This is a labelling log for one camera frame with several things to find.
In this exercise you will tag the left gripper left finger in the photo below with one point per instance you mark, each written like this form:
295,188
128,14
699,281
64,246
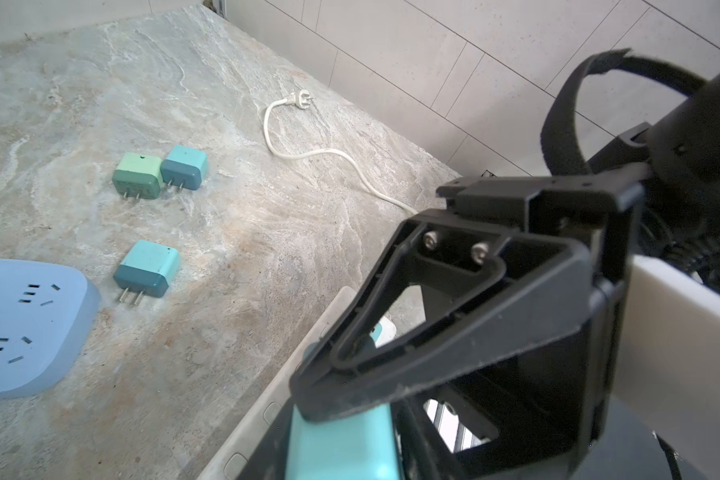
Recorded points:
269,459

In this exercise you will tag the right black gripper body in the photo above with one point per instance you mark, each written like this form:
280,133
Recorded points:
536,415

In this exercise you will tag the teal plug adapter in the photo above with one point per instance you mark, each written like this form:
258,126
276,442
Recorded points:
185,167
148,269
362,446

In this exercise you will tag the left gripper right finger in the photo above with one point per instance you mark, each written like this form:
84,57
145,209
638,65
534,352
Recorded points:
422,450

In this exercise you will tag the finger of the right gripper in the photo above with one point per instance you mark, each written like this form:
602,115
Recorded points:
490,293

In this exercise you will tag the green plug adapter far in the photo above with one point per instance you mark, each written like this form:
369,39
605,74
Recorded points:
138,176

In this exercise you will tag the white long power strip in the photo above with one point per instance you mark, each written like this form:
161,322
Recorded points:
230,459

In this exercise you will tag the blue square power socket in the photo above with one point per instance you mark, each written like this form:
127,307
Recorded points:
46,315

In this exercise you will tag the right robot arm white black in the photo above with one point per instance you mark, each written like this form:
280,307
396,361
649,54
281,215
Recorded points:
679,218

